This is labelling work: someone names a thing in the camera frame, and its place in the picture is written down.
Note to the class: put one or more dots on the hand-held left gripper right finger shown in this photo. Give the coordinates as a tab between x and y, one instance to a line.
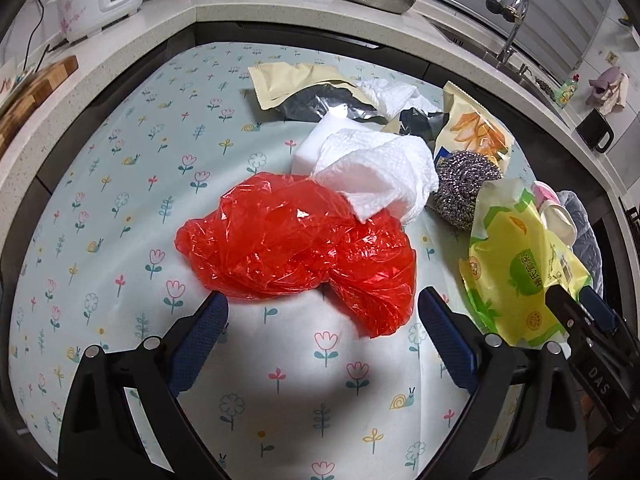
447	340

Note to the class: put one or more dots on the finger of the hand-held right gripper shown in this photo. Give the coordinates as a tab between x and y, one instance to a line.
562	307
602	310

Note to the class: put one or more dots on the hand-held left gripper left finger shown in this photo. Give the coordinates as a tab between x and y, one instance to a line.
200	340

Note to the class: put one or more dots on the yellow-green snack packet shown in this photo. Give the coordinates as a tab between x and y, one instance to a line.
520	260

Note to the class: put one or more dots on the bin with grey plastic liner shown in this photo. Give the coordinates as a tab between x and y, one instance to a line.
587	245

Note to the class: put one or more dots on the pink printed paper cup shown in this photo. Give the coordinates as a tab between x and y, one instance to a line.
555	217

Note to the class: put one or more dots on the red plastic bag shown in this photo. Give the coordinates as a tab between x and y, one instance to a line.
280	240

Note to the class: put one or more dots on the steel wool scrubber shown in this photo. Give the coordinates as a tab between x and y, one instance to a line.
457	180

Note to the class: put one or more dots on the floral tablecloth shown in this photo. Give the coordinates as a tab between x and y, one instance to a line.
150	185

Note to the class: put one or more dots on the black mug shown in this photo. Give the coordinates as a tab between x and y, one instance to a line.
592	127

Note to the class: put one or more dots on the white paper towel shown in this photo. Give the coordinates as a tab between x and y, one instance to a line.
370	170

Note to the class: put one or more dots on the yellow chip packet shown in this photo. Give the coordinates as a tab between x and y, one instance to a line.
475	130

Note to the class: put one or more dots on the beige cloth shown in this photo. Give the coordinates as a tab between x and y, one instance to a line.
616	97

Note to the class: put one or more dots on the green dish soap bottle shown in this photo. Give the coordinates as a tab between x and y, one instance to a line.
567	92

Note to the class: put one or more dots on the dark scouring pad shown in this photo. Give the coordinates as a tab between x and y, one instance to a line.
545	89

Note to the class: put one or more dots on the purple cloth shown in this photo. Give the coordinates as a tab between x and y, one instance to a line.
602	80

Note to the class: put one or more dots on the crumpled white tissue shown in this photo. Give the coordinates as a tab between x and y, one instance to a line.
395	95

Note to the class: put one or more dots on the torn beige foil packet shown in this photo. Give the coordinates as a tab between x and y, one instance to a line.
285	82

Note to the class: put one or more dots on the steel faucet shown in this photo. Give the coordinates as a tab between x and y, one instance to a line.
510	35

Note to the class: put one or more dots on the steel sink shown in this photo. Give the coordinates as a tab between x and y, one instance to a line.
467	40

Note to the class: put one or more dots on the wooden cutting board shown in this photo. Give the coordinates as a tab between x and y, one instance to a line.
40	90

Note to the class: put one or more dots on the white rice cooker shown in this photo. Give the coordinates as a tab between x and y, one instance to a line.
95	5

